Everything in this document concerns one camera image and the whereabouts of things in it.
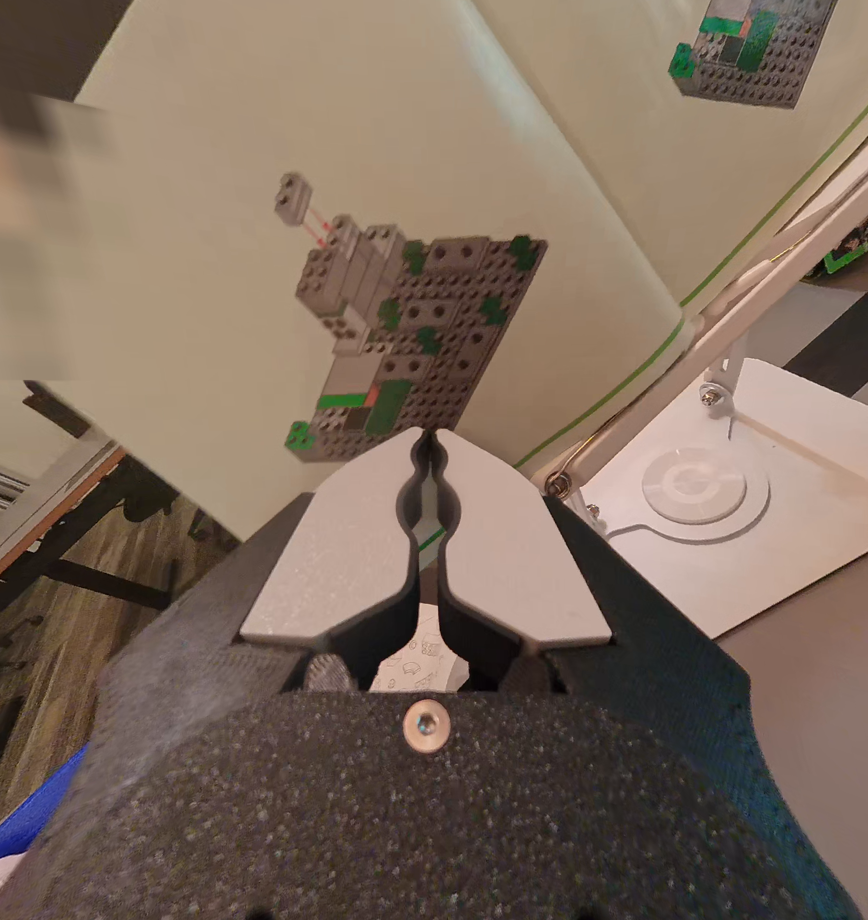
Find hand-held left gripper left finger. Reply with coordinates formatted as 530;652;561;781
240;427;435;689

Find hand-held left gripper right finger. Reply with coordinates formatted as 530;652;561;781
434;428;614;689

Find brick building instruction booklet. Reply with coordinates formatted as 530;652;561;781
38;0;868;554

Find white printed paper bag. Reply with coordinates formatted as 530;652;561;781
371;604;471;692

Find office table wooden edge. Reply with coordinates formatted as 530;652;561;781
0;431;183;612

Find blue container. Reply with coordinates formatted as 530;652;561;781
0;744;90;867

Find green toy set box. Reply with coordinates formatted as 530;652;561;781
811;190;868;277

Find black desk cable channel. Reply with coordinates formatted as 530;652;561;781
786;338;868;403

